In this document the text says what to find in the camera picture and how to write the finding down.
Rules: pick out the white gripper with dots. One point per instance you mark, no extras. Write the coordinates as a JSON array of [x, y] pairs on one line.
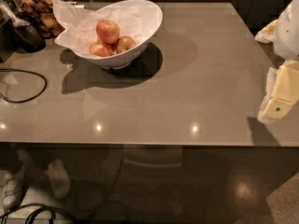
[[288, 32]]

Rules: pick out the red apple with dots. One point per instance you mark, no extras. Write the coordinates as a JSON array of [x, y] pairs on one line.
[[100, 49], [108, 31], [124, 43]]

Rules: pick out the white ceramic bowl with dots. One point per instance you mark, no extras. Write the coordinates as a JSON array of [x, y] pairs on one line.
[[151, 18]]

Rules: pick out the white crumpled paper liner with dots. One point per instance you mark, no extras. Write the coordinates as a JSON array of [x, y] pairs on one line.
[[80, 24]]

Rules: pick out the glass jar of snacks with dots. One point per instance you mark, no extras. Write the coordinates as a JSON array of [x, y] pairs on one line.
[[42, 12]]

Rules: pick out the white shoe right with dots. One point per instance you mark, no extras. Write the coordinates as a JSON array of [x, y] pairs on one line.
[[59, 179]]

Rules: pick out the white shoe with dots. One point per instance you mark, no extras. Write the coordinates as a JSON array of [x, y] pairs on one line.
[[13, 188], [59, 179]]

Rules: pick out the black round appliance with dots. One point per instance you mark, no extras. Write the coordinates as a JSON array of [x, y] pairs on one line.
[[28, 39]]

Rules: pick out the white shoe left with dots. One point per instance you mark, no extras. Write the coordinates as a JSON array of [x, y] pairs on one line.
[[13, 188]]

